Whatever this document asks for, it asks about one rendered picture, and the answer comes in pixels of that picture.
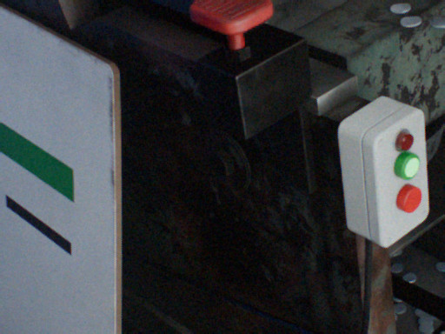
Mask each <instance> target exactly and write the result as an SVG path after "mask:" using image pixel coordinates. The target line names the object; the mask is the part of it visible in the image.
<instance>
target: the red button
mask: <svg viewBox="0 0 445 334"><path fill-rule="evenodd" d="M421 200H422V190H421V189H420V188H419V187H417V186H415V185H413V184H405V185H404V186H403V187H402V188H401V189H400V191H399V192H398V195H397V198H396V205H397V208H398V209H399V210H402V211H404V212H406V213H412V212H413V211H415V210H416V209H417V208H418V206H419V205H420V203H421Z"/></svg>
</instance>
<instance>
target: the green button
mask: <svg viewBox="0 0 445 334"><path fill-rule="evenodd" d="M414 158H415V159H417V160H418V162H419V168H418V170H419V169H420V164H421V161H420V158H419V156H418V155H417V154H415V153H413V152H411V151H408V150H407V151H404V152H403V153H401V154H400V155H399V156H398V158H397V159H396V160H395V166H394V172H395V174H396V175H397V176H398V177H400V178H402V179H405V180H409V179H411V178H414V177H415V175H416V174H417V172H418V171H417V172H416V173H415V175H414V176H412V177H407V175H406V167H407V165H408V162H409V161H410V160H412V159H414Z"/></svg>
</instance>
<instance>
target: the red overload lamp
mask: <svg viewBox="0 0 445 334"><path fill-rule="evenodd" d="M413 143H414V136H413V135H412V134H411V133H410V130H409V129H406V128H401V129H399V130H398V131H397V132H396V134H395V137H394V140H393V148H394V150H395V151H398V152H402V151H407V150H410V149H411V147H412V146H413Z"/></svg>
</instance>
